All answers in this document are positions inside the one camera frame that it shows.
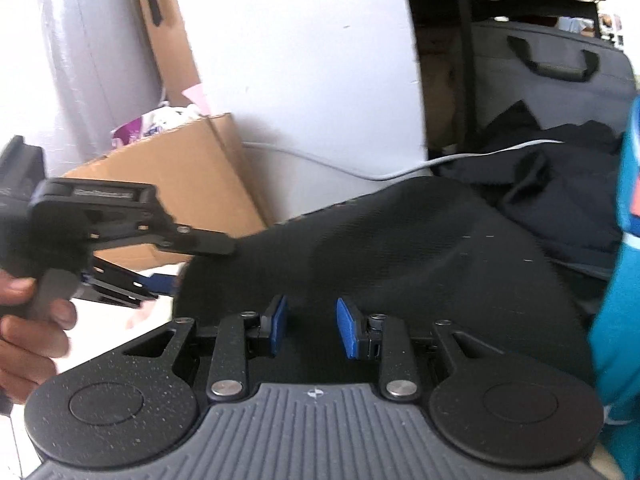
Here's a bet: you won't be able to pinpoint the white cable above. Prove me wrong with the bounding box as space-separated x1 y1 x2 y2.
242 139 566 182

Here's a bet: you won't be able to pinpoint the folded brown cardboard sheet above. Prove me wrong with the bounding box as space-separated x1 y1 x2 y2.
62 112 273 271

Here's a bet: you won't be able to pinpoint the grey wrapped mattress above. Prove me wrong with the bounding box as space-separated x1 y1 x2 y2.
30 0 166 178

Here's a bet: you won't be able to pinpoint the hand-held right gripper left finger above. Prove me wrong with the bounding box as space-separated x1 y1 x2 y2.
122 295 290 401

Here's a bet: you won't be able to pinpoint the cream bear print blanket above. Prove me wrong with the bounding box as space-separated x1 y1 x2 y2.
70 260 186 341

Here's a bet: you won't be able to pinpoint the black garment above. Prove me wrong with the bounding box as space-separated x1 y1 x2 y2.
440 100 626 281

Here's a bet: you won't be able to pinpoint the purple white packet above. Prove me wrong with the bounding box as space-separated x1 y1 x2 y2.
111 102 206 148

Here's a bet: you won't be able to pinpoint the teal cloth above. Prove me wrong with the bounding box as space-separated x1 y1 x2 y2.
587 95 640 461

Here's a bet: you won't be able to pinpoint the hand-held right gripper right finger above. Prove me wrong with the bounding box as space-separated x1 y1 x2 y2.
336 297 476 401

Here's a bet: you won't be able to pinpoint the black patterned drawstring shorts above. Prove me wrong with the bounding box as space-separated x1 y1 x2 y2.
172 176 598 386

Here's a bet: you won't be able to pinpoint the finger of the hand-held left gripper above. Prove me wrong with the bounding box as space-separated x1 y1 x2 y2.
82 258 180 309
150 220 237 257

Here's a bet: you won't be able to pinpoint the grey bag with black handle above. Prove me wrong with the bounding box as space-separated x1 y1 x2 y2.
470 20 638 133

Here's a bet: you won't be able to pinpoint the person's left hand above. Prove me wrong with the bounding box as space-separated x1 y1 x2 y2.
0 275 77 403

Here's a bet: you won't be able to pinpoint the upright brown cardboard panel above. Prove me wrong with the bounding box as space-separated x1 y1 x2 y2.
132 0 211 116

